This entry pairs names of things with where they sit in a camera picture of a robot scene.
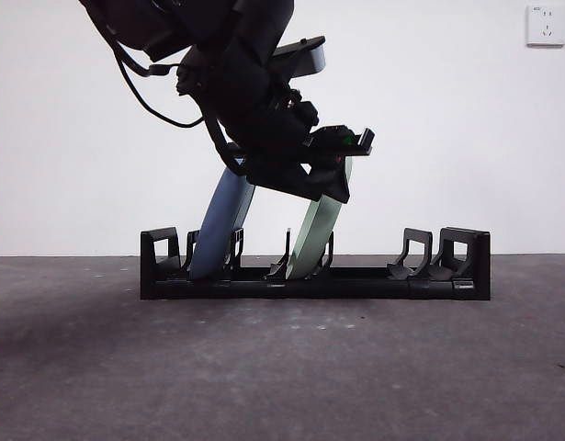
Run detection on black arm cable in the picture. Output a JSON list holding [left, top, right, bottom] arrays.
[[107, 25, 208, 130]]

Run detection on pale green round plate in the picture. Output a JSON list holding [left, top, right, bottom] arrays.
[[286, 154, 356, 280]]

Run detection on black plastic plate rack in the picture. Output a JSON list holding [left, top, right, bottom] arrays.
[[140, 226, 492, 302]]

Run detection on white wall socket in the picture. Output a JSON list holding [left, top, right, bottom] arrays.
[[525, 4, 565, 49]]

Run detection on pale blue round plate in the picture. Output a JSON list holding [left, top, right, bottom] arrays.
[[188, 158, 256, 280]]

